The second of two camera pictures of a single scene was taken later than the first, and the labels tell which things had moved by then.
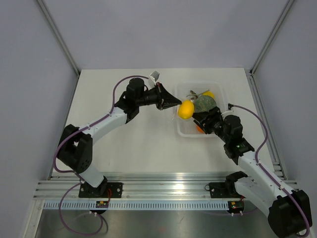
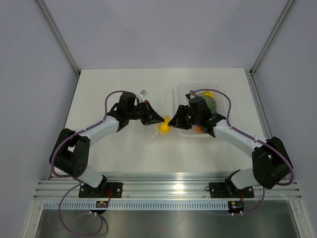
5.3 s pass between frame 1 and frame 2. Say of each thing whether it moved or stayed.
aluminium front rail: stayed
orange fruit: stayed
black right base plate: stayed
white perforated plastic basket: stayed
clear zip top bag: moved
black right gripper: moved
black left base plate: stayed
